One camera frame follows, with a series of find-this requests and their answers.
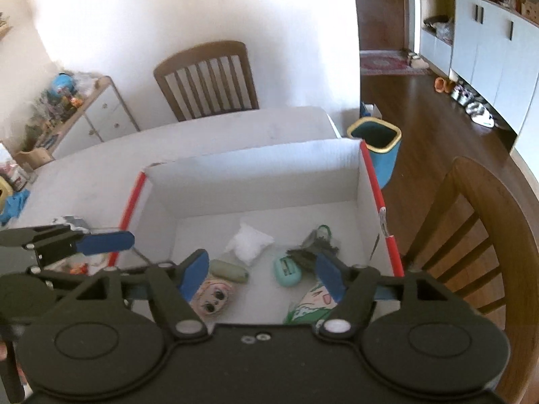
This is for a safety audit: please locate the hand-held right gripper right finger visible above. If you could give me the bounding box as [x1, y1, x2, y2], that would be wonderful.
[316, 254, 448, 340]

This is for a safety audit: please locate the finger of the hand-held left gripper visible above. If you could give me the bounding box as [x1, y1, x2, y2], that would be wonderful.
[0, 224, 136, 267]
[25, 265, 108, 287]

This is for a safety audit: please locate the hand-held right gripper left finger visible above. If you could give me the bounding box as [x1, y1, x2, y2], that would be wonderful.
[72, 249, 210, 340]

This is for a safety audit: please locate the pink anime face badge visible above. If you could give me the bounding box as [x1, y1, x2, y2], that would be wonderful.
[189, 278, 235, 319]

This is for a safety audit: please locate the olive green oval pouch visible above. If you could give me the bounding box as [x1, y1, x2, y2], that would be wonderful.
[209, 259, 249, 284]

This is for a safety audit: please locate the green cartoon pouch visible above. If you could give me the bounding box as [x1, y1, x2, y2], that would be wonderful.
[284, 283, 338, 326]

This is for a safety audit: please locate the dark plastic packet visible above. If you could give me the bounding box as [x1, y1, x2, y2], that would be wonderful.
[286, 225, 343, 271]

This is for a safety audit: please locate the small teal case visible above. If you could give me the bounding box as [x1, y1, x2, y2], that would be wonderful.
[273, 256, 301, 288]

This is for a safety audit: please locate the white pillow packet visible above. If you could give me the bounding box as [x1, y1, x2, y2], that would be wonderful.
[225, 218, 275, 266]

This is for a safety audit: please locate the red shoe box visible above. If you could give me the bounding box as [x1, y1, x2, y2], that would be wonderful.
[118, 139, 406, 327]

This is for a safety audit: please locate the blue cloth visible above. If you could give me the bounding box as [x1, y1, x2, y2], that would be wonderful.
[0, 189, 31, 225]

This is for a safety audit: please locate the wooden bear shaped holder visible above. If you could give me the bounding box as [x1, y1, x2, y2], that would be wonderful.
[14, 147, 56, 170]

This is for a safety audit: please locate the white wooden sideboard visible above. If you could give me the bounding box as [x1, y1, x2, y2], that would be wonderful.
[12, 76, 141, 170]

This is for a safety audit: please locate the teal trash bin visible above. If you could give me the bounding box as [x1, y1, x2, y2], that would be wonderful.
[347, 117, 402, 190]

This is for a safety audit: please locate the wooden slat back chair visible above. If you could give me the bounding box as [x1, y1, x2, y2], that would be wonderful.
[400, 157, 539, 404]
[154, 41, 260, 122]

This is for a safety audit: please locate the blue globe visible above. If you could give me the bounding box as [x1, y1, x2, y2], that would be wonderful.
[51, 73, 75, 102]

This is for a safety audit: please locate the red patterned rug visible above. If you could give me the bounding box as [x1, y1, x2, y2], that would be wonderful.
[359, 49, 435, 77]

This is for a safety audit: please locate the row of shoes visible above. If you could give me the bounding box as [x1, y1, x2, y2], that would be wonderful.
[434, 76, 498, 129]

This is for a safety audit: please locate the dark wooden door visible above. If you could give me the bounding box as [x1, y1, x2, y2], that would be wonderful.
[351, 0, 407, 52]

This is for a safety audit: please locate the white wall cabinet unit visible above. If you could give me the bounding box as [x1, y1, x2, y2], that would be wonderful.
[419, 0, 539, 156]

